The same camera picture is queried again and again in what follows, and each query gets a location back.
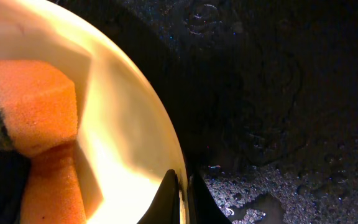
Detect orange green sponge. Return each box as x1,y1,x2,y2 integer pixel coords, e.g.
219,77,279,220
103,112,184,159
0,60,86,224

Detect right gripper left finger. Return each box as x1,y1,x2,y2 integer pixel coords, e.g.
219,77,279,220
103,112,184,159
137,169,180,224

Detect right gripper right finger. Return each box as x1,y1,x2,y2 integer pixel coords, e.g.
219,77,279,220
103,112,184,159
188,172,231,224

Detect round black tray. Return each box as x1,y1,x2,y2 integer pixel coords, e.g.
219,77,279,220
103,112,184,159
59,0,358,223

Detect yellow plate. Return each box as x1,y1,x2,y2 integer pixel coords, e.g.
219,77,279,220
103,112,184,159
0,1,190,224

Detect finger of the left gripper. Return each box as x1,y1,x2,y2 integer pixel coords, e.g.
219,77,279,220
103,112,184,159
0,151,30,224

